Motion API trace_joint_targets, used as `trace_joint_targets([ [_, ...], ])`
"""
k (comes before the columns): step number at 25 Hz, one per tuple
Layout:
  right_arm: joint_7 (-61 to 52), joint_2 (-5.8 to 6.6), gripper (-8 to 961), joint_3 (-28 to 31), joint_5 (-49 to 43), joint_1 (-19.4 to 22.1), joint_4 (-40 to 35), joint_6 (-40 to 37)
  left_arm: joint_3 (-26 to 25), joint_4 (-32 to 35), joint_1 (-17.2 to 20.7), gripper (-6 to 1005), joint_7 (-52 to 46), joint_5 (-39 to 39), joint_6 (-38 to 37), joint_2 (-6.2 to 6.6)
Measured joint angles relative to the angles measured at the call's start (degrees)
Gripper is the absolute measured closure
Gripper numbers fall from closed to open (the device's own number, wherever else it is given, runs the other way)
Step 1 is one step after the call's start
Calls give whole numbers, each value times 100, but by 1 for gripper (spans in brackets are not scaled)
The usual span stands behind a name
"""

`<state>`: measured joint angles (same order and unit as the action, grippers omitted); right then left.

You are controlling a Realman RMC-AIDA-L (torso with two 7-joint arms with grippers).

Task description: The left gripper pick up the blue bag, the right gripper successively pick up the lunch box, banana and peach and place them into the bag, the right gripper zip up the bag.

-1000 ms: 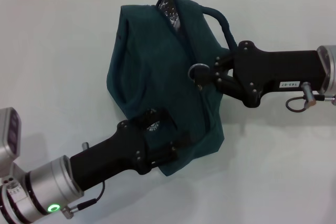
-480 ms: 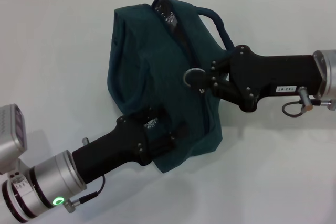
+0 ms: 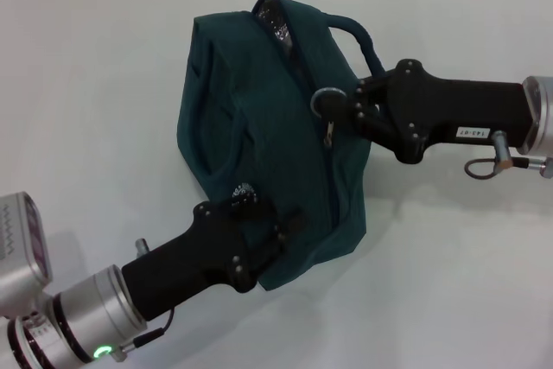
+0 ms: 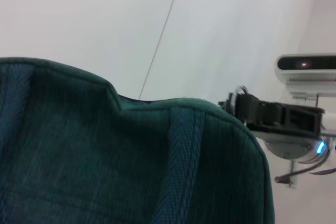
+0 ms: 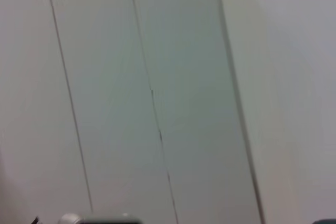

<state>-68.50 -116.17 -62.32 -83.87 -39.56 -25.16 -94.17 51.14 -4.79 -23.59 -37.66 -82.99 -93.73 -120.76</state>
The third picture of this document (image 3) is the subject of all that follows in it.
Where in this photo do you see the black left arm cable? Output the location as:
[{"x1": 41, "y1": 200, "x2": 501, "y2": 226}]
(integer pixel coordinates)
[{"x1": 119, "y1": 307, "x2": 175, "y2": 353}]

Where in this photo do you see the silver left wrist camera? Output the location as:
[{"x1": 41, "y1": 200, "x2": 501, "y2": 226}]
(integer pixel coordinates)
[{"x1": 0, "y1": 191, "x2": 54, "y2": 306}]

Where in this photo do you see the grey right arm cable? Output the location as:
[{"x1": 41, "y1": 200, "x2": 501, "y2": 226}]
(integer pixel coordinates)
[{"x1": 464, "y1": 130, "x2": 553, "y2": 181}]

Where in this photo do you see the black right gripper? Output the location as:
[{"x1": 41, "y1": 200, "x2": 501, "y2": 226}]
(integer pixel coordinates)
[{"x1": 317, "y1": 59, "x2": 537, "y2": 166}]

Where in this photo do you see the silver zipper pull ring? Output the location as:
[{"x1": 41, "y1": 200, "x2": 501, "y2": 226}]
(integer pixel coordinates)
[{"x1": 310, "y1": 86, "x2": 347, "y2": 146}]

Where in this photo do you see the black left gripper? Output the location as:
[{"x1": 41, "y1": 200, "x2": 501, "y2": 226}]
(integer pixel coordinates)
[{"x1": 121, "y1": 195, "x2": 308, "y2": 321}]

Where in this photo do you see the dark teal lunch bag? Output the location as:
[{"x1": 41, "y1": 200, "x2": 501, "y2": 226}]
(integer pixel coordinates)
[{"x1": 176, "y1": 0, "x2": 388, "y2": 292}]

